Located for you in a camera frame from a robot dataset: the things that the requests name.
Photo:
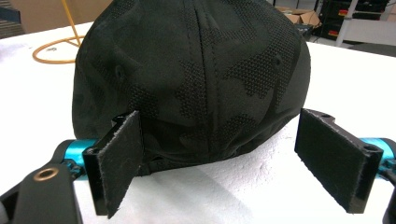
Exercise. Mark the black patterned cap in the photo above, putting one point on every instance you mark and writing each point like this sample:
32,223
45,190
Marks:
190,81

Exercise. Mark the cardboard box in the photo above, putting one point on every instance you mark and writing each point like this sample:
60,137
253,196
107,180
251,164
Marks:
301,15

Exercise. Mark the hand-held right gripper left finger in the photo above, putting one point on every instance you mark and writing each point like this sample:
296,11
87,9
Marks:
120,168

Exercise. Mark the white metal frame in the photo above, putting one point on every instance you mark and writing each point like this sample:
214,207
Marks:
364,26

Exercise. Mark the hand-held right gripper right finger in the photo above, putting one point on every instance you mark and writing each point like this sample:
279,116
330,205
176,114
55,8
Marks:
336,155

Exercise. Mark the dark equipment rack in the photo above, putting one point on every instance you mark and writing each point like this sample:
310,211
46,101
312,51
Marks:
348,15

